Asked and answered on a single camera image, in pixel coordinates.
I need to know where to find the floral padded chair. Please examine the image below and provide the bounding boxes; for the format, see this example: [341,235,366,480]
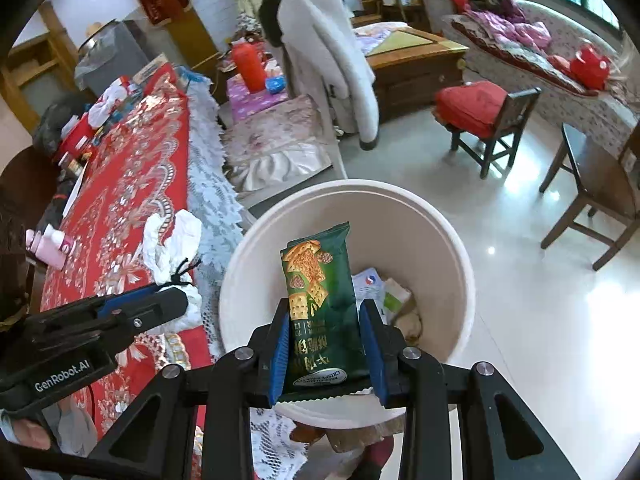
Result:
[222,94,346,196]

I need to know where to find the purple patterned box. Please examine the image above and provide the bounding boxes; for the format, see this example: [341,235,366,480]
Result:
[227,75,288,121]

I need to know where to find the white fleece coat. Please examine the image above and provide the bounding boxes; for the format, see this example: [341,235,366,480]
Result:
[257,0,378,151]

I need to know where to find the red thermos flask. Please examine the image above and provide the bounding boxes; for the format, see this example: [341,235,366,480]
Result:
[230,40,268,95]

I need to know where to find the wooden chest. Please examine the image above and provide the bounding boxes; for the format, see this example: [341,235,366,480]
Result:
[352,22,470,123]

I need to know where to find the green white tissue pack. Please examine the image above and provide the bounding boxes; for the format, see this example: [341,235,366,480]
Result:
[382,277,413,323]

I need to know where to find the white plastic bag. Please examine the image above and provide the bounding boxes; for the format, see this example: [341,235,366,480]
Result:
[90,77,136,126]

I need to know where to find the green cracker packet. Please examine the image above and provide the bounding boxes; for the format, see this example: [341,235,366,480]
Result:
[274,221,373,403]

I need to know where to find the grey covered appliance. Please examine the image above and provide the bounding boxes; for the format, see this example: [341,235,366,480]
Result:
[75,20,151,93]

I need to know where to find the white pill bottle pink label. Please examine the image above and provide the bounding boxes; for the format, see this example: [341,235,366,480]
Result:
[44,224,76,256]

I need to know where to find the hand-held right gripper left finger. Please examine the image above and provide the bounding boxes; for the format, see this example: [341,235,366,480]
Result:
[87,297,292,480]

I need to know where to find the white lace tablecloth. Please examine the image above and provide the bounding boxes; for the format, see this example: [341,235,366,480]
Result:
[187,80,311,480]

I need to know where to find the white blue medicine box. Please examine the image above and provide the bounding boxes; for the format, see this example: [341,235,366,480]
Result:
[352,270,386,321]

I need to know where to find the white paper sheet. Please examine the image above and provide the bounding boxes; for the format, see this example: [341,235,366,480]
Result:
[62,160,93,221]

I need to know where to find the white plastic bucket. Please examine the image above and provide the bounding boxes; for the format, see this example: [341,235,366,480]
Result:
[218,181,474,428]

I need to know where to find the wooden chair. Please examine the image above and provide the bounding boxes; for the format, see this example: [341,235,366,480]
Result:
[435,87,542,179]
[539,122,640,271]
[390,0,433,33]

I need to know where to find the floral covered sofa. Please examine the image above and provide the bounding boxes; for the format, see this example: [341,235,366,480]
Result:
[442,0,640,131]

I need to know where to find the purple quilted clothes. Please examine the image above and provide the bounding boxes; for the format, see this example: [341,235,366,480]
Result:
[462,0,553,51]

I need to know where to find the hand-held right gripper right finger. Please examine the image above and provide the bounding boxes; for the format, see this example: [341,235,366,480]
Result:
[359,299,583,480]

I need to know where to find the red floral tablecloth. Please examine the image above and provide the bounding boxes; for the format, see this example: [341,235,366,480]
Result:
[40,67,221,443]

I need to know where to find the red bag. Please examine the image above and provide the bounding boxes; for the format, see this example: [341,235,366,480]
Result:
[570,42,613,90]

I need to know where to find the pink thermos bottle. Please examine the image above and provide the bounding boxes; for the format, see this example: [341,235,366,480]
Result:
[25,227,68,271]

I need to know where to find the black plastic bag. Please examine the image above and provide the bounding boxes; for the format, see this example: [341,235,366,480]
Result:
[32,105,81,156]

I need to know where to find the white tissue wad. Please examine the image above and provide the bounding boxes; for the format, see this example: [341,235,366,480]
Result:
[142,210,203,283]

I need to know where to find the person's left hand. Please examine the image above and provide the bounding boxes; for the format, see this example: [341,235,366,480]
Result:
[0,407,58,453]

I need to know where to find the wooden cabinet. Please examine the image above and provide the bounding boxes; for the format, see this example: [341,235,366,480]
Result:
[165,5,221,81]

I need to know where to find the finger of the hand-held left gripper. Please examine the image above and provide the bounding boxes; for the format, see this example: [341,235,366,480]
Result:
[112,286,190,332]
[27,282,164,332]

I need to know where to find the red seat cushion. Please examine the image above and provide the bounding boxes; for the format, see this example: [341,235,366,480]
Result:
[434,81,508,139]

